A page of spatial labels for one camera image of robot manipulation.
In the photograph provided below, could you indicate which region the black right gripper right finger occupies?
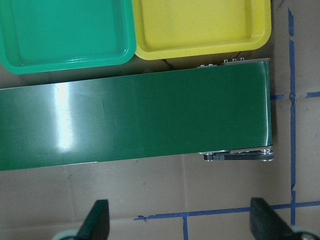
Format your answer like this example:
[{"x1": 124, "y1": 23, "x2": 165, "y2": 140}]
[{"x1": 250, "y1": 197, "x2": 297, "y2": 240}]

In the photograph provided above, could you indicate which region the yellow plastic tray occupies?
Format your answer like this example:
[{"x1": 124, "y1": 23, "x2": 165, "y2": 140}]
[{"x1": 132, "y1": 0, "x2": 272, "y2": 60}]

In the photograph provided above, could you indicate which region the green plastic tray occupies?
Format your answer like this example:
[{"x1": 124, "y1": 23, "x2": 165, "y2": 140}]
[{"x1": 0, "y1": 0, "x2": 136, "y2": 75}]

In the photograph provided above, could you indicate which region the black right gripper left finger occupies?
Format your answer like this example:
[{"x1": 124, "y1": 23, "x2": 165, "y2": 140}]
[{"x1": 75, "y1": 199, "x2": 110, "y2": 240}]

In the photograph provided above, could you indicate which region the green conveyor belt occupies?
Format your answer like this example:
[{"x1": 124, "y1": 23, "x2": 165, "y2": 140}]
[{"x1": 0, "y1": 58, "x2": 274, "y2": 171}]

